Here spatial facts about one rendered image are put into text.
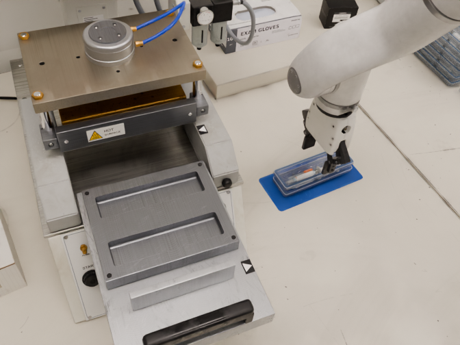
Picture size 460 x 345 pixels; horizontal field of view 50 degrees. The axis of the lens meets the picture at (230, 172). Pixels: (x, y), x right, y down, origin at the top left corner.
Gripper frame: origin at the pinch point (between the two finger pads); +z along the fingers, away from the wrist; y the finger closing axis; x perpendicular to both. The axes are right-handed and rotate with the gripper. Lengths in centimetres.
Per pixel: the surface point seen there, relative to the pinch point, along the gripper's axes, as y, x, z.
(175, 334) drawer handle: -29, 46, -18
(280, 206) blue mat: -3.7, 10.5, 8.2
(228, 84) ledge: 32.4, 4.9, 4.3
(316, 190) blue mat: -3.4, 0.8, 8.2
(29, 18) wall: 65, 45, -4
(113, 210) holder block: -5.8, 46.5, -14.8
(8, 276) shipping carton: 1, 65, 2
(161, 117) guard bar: 4.5, 33.8, -20.8
